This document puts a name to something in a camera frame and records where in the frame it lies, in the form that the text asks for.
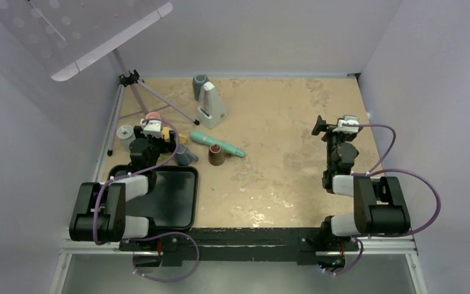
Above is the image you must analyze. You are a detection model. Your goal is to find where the blue-grey mug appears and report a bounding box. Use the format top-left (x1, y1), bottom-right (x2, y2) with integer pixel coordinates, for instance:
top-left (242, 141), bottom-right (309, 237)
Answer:
top-left (174, 144), bottom-right (199, 166)

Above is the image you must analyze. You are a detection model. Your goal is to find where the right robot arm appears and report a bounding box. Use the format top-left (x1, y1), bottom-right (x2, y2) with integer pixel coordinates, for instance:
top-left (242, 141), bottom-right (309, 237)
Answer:
top-left (308, 115), bottom-right (411, 251)

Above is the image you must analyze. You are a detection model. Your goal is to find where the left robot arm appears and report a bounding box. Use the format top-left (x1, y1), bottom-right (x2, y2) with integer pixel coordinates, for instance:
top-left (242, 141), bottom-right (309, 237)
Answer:
top-left (69, 126), bottom-right (179, 251)

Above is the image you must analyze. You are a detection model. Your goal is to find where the pink mug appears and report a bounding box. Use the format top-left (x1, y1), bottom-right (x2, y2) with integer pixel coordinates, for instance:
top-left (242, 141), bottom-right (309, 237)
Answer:
top-left (145, 111), bottom-right (161, 121)

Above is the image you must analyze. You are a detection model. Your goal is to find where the light grey mug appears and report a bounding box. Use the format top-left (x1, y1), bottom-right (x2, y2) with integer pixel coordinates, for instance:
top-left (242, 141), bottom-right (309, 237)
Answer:
top-left (116, 124), bottom-right (136, 151)

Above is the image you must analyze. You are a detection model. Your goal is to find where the brown mug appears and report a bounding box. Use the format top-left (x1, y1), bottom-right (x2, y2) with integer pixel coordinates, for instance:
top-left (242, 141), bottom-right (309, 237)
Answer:
top-left (208, 144), bottom-right (226, 166)

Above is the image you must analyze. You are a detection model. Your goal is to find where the teal toy microphone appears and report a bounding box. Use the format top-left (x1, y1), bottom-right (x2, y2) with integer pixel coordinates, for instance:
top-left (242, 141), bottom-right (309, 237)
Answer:
top-left (189, 130), bottom-right (245, 157)

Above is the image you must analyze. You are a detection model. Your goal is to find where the white metronome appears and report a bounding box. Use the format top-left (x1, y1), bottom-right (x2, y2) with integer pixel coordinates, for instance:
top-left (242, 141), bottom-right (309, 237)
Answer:
top-left (198, 82), bottom-right (228, 130)

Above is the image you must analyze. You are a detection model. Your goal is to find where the black tray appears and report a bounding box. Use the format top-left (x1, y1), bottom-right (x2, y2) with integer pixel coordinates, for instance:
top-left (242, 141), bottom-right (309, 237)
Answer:
top-left (126, 165), bottom-right (199, 231)

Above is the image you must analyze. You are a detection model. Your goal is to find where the tripod stand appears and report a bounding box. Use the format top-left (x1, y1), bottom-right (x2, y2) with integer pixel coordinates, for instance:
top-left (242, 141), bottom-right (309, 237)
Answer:
top-left (105, 49), bottom-right (200, 156)

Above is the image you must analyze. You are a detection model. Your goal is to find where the dark teal cup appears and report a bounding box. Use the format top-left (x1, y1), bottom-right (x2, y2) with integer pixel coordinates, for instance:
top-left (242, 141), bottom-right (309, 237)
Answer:
top-left (192, 73), bottom-right (209, 102)

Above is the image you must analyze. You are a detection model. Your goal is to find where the perforated light panel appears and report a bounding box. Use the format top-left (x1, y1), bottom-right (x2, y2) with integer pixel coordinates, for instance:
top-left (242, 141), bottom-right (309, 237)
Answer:
top-left (0, 0), bottom-right (173, 81)

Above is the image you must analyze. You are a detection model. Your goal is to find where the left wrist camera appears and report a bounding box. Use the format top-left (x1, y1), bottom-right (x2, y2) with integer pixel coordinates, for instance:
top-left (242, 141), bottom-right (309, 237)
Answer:
top-left (140, 119), bottom-right (164, 138)

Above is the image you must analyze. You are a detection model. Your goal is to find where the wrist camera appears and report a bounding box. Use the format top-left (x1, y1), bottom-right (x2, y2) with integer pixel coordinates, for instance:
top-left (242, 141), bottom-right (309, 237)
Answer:
top-left (140, 119), bottom-right (164, 138)
top-left (334, 115), bottom-right (360, 134)

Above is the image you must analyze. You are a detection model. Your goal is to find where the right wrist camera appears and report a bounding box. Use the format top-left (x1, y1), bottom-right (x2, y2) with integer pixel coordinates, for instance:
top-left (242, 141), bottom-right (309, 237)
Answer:
top-left (334, 115), bottom-right (360, 134)

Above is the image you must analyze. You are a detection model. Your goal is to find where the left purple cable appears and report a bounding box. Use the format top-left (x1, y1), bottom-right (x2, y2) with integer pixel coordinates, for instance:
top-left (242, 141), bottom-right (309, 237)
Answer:
top-left (92, 118), bottom-right (200, 284)

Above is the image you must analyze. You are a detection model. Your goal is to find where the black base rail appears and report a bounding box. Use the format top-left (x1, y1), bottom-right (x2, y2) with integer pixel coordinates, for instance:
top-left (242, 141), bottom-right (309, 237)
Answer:
top-left (119, 227), bottom-right (359, 268)

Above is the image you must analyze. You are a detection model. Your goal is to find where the aluminium frame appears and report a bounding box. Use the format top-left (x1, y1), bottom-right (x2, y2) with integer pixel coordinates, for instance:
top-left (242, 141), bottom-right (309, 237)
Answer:
top-left (48, 237), bottom-right (429, 294)

